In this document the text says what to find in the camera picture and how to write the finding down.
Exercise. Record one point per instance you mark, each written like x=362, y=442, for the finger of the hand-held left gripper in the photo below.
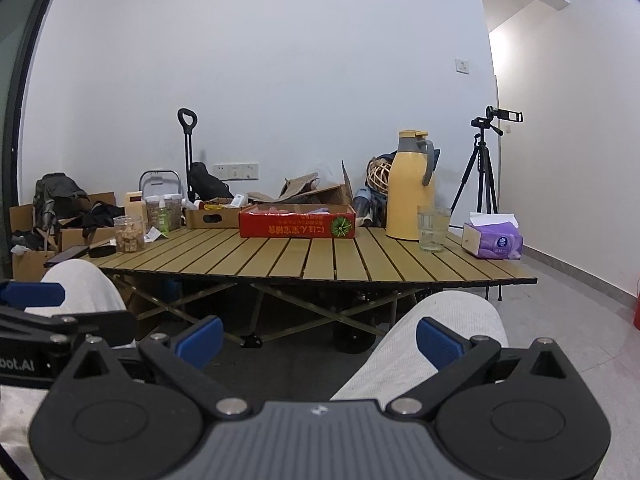
x=95, y=325
x=30, y=294

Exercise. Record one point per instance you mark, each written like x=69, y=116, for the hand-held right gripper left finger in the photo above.
x=200, y=340

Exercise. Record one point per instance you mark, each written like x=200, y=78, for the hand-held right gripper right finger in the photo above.
x=440, y=342

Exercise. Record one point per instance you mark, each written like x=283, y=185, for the red cardboard box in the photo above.
x=295, y=225

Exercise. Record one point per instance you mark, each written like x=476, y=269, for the person's right leg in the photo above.
x=450, y=320

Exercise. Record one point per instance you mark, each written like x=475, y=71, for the black phone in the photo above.
x=67, y=255

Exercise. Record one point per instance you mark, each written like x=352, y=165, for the black flat case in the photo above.
x=102, y=251

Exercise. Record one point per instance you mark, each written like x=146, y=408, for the large brown cardboard box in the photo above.
x=20, y=217

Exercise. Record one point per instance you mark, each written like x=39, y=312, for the black cart wheel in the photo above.
x=351, y=336

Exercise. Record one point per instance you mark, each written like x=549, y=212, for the glass snack jar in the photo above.
x=129, y=235

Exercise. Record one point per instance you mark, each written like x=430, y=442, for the grey backpack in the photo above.
x=55, y=200

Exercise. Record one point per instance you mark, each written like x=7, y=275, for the black cloth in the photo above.
x=100, y=216

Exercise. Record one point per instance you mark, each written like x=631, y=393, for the white paper sheet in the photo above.
x=155, y=233

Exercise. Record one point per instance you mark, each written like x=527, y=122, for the clear drinking glass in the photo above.
x=433, y=232

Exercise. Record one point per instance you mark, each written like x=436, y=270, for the purple tissue pack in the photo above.
x=495, y=245

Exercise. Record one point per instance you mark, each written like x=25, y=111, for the folding slatted table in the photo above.
x=350, y=260

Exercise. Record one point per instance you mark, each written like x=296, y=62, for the beige carton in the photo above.
x=134, y=205

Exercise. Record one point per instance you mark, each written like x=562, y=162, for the green plastic bottle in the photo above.
x=164, y=217

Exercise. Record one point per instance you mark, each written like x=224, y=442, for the clear grain container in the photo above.
x=175, y=212

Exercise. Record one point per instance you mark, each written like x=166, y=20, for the yellow snack packet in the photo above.
x=217, y=206

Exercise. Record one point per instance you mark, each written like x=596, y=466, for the white bottle with red cap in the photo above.
x=192, y=204

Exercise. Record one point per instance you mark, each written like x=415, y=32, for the small white box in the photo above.
x=240, y=199

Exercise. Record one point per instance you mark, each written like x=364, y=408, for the yellow thermos jug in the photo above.
x=407, y=195

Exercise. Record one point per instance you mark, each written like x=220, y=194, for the black bag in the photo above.
x=207, y=182

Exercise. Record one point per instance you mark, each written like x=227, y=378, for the light blue bottle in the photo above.
x=362, y=205

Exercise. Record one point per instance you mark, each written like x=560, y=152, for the black tripod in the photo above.
x=481, y=170

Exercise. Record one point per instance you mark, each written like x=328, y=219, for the wicker ball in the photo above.
x=378, y=176

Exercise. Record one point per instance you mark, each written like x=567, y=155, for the open cardboard box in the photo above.
x=330, y=195

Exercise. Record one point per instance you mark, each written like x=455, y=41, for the metal chair frame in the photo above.
x=157, y=176

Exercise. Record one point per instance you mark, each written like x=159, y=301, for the dark glass door frame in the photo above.
x=15, y=125

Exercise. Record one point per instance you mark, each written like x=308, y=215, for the white wall socket strip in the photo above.
x=235, y=171

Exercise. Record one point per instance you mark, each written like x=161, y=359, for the black video camera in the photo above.
x=495, y=117

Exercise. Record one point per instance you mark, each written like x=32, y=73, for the white wall switch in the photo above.
x=462, y=66

